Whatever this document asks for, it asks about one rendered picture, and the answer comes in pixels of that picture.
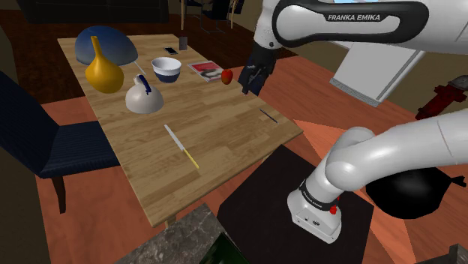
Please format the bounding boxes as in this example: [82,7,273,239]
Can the black round bag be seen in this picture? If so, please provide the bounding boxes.
[364,166,468,221]

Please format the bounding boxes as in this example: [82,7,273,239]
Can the red and white book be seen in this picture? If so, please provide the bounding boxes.
[187,60,225,83]

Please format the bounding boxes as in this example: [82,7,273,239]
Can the dark blue chair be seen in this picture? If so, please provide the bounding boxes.
[0,70,122,215]

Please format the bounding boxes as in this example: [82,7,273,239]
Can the red fire hydrant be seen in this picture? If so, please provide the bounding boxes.
[414,75,468,122]

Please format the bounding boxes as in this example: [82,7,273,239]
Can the blue pen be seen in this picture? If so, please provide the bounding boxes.
[258,108,279,125]

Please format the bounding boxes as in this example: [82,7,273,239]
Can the white bowl with blue base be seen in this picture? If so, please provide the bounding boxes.
[151,56,182,84]

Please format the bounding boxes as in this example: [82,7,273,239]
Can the knife with yellow handle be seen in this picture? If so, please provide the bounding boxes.
[163,124,201,170]

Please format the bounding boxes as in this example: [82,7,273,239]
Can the dark green box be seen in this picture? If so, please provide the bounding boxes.
[198,231,251,264]

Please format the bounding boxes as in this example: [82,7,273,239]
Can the dark wooden chair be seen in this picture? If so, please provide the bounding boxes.
[178,0,247,35]

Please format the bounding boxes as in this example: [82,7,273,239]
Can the black robot stand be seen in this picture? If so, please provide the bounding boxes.
[216,144,375,264]

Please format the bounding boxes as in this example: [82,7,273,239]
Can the white kettle with blue handle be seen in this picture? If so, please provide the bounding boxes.
[125,73,165,115]

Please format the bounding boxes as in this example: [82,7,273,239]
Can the grey marble block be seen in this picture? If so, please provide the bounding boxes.
[112,202,228,264]

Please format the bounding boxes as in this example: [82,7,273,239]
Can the yellow vase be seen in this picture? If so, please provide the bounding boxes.
[85,35,125,95]

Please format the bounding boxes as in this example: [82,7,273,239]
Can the large blue dome bowl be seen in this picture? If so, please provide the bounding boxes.
[74,25,139,67]

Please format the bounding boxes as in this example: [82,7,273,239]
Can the red apple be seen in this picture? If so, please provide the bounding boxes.
[220,68,234,86]

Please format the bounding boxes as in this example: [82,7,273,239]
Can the wooden table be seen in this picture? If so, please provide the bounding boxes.
[57,34,304,230]

